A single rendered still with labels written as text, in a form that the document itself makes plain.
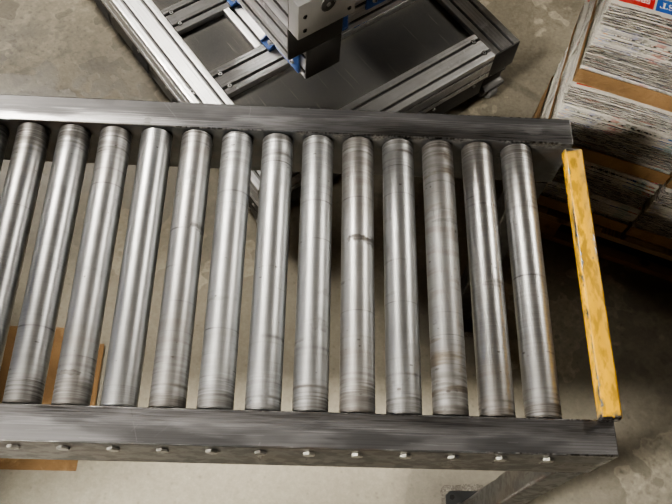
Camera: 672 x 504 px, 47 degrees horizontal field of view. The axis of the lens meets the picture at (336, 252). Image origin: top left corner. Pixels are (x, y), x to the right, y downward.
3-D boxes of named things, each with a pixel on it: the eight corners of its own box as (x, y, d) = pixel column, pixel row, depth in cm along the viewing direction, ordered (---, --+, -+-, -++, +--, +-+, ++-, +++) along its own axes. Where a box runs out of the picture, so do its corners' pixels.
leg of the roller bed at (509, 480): (481, 503, 177) (583, 436, 116) (483, 529, 174) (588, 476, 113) (456, 502, 177) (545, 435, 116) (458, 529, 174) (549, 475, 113)
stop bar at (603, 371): (580, 154, 124) (584, 148, 122) (620, 422, 105) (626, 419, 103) (560, 154, 124) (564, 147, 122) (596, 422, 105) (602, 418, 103)
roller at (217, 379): (254, 142, 127) (253, 125, 123) (233, 425, 107) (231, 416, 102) (224, 141, 127) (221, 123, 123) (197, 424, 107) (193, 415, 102)
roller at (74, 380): (135, 137, 127) (130, 119, 122) (91, 421, 106) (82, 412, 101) (105, 136, 126) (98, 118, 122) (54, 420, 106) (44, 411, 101)
